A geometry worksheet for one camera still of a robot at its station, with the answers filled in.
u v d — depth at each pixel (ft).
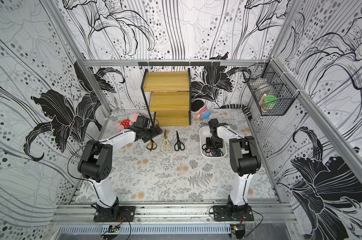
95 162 1.63
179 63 2.99
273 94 2.63
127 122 3.42
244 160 1.71
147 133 2.71
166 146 3.21
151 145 3.22
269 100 2.58
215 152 3.05
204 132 3.41
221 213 2.37
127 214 2.41
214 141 2.70
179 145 3.23
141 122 2.51
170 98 3.53
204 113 3.62
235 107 3.90
